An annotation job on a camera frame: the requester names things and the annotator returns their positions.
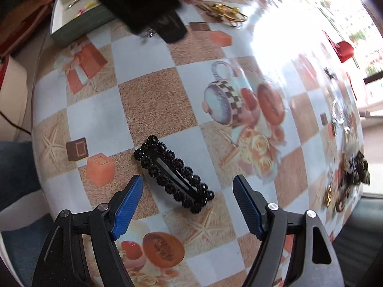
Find grey-green tray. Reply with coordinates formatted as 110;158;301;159
50;0;229;47

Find gold chain bracelet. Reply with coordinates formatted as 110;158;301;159
322;185;335;207

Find person's jeans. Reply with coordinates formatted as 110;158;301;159
0;140;41;216

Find black cable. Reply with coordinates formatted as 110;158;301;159
0;110;31;136

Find black beaded hair clip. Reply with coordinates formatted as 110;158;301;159
133;135;215;215

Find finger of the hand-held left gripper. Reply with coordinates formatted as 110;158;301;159
155;10;188;44

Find checkered printed tablecloth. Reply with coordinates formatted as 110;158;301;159
31;0;367;287

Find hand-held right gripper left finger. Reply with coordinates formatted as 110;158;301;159
31;174;145;287

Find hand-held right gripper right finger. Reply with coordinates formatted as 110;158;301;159
233;175;346;287

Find gold hair ties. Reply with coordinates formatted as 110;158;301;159
195;1;249;29

